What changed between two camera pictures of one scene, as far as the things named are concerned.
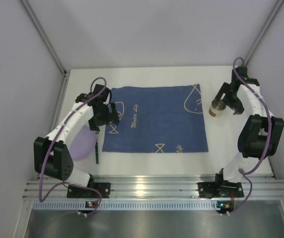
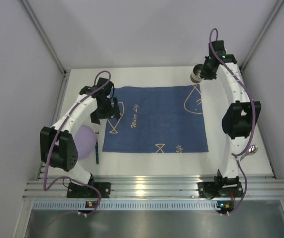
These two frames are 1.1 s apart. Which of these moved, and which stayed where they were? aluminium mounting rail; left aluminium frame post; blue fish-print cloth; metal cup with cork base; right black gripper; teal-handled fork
Moved: metal cup with cork base; right black gripper
Stayed: blue fish-print cloth; left aluminium frame post; teal-handled fork; aluminium mounting rail
